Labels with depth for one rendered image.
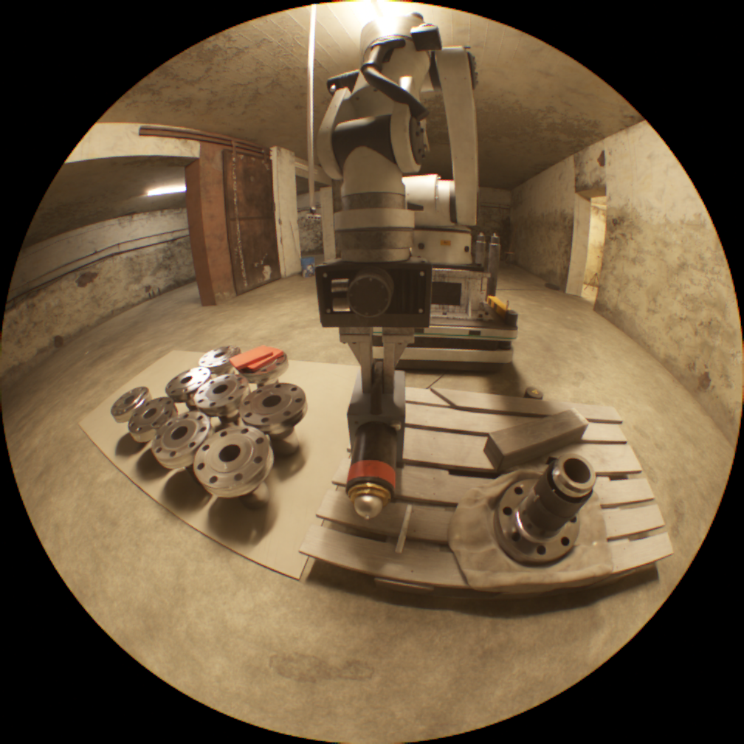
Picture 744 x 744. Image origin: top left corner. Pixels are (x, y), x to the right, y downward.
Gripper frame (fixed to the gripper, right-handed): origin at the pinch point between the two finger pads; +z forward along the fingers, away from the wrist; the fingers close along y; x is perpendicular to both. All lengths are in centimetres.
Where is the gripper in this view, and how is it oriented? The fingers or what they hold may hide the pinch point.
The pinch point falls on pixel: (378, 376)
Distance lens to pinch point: 64.2
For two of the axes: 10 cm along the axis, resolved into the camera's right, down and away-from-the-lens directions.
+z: 0.3, 8.6, 5.1
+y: -10.0, -0.2, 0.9
